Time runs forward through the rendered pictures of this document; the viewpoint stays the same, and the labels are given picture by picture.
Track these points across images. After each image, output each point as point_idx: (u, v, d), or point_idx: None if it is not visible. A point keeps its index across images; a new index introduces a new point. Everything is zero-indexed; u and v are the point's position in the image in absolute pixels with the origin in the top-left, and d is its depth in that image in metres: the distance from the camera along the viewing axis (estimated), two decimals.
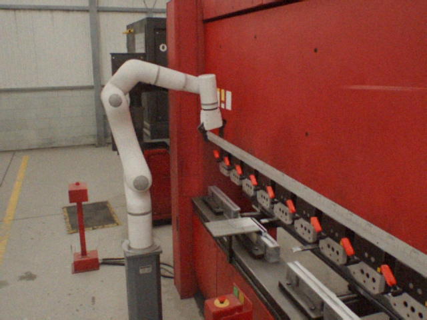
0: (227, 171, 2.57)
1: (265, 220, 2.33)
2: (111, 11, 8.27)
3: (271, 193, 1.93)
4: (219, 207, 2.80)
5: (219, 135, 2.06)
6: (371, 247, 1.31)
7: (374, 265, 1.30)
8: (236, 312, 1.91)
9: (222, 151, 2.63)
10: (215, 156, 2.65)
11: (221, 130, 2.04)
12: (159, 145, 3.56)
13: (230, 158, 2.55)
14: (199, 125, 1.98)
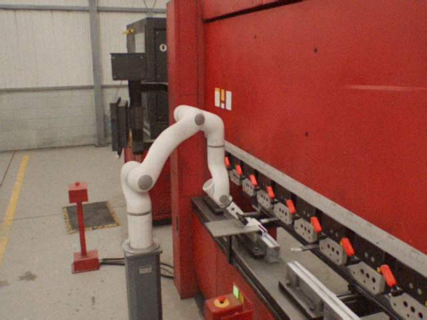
0: (227, 171, 2.57)
1: (265, 220, 2.33)
2: (111, 11, 8.27)
3: (271, 193, 1.93)
4: (219, 207, 2.80)
5: (246, 221, 2.27)
6: (371, 247, 1.31)
7: (374, 265, 1.30)
8: (236, 312, 1.91)
9: None
10: None
11: (241, 220, 2.25)
12: None
13: (230, 158, 2.55)
14: None
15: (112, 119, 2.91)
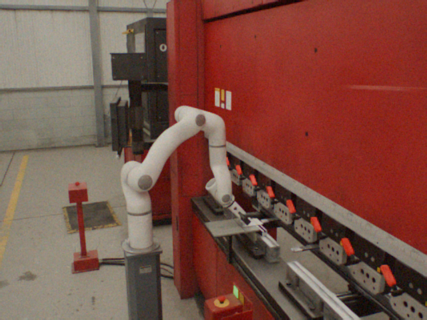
0: None
1: (265, 220, 2.33)
2: (111, 11, 8.27)
3: (271, 193, 1.93)
4: (219, 207, 2.80)
5: (248, 221, 2.27)
6: (371, 247, 1.31)
7: (374, 265, 1.30)
8: (236, 312, 1.91)
9: None
10: None
11: (243, 220, 2.26)
12: None
13: (230, 158, 2.55)
14: None
15: (112, 119, 2.91)
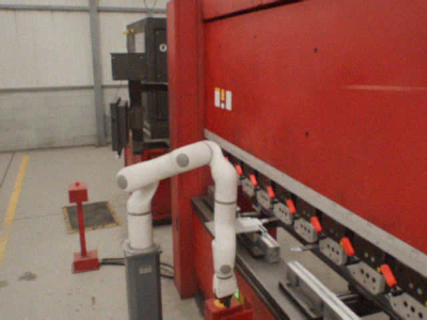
0: None
1: (265, 220, 2.33)
2: (111, 11, 8.27)
3: (271, 193, 1.93)
4: None
5: (226, 304, 1.83)
6: (371, 247, 1.31)
7: (374, 265, 1.30)
8: (236, 312, 1.91)
9: (222, 151, 2.63)
10: None
11: (227, 300, 1.81)
12: (159, 145, 3.56)
13: (230, 158, 2.55)
14: (215, 295, 1.79)
15: (112, 119, 2.91)
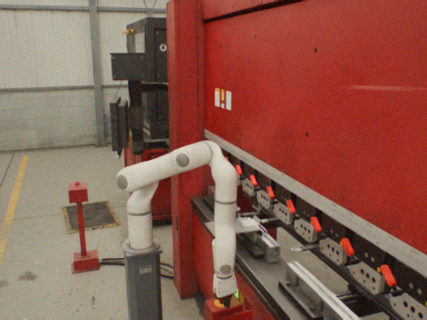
0: None
1: (265, 220, 2.33)
2: (111, 11, 8.27)
3: (271, 193, 1.93)
4: None
5: (226, 304, 1.83)
6: (371, 247, 1.31)
7: (374, 265, 1.30)
8: (236, 312, 1.91)
9: (222, 151, 2.63)
10: None
11: (227, 299, 1.81)
12: (159, 145, 3.56)
13: (230, 158, 2.55)
14: (215, 295, 1.79)
15: (112, 119, 2.91)
